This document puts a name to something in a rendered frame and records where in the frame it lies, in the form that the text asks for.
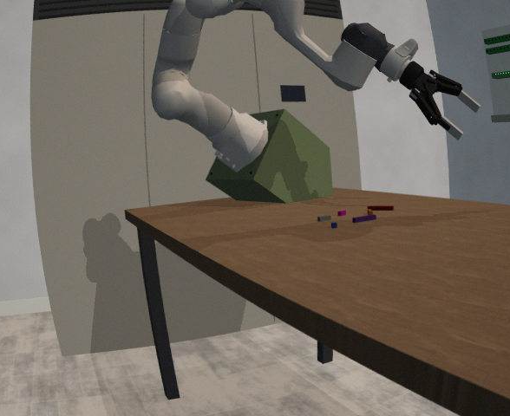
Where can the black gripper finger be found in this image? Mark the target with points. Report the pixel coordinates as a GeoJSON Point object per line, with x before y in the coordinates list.
{"type": "Point", "coordinates": [445, 86]}
{"type": "Point", "coordinates": [427, 107]}

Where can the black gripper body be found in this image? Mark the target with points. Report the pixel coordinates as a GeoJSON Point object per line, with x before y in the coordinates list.
{"type": "Point", "coordinates": [413, 76]}

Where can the red rod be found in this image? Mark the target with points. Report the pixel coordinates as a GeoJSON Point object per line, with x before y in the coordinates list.
{"type": "Point", "coordinates": [381, 208]}

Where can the purple rod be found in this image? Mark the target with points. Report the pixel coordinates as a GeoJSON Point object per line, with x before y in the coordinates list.
{"type": "Point", "coordinates": [364, 218]}

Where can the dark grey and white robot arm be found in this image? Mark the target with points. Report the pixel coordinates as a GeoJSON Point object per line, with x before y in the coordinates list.
{"type": "Point", "coordinates": [239, 136]}

